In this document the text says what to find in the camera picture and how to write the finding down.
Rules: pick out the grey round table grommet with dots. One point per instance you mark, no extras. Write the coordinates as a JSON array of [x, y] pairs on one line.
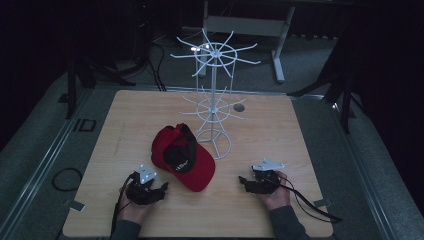
[[239, 107]]

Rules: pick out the black rectangular floor bracket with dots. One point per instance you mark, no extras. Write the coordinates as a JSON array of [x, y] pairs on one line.
[[84, 125]]

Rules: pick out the black tripod stand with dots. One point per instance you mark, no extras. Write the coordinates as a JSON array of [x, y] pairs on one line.
[[340, 83], [86, 71]]

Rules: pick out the white metal desk frame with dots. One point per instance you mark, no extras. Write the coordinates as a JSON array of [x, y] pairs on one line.
[[248, 30]]

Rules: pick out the grey table corner bracket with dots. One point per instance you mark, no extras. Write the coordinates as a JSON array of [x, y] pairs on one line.
[[322, 202], [75, 205]]

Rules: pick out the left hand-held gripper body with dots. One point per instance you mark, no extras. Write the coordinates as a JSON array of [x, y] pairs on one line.
[[141, 188]]

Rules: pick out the red baseball cap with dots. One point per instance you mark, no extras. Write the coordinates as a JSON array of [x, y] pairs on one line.
[[186, 160]]

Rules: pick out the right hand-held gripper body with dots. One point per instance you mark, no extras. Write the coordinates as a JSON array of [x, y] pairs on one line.
[[265, 178]]

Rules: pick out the person's left hand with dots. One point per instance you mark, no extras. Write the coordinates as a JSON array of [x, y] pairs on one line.
[[133, 208]]

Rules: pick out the person's right hand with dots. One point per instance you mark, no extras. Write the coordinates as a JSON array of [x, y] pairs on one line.
[[278, 196]]

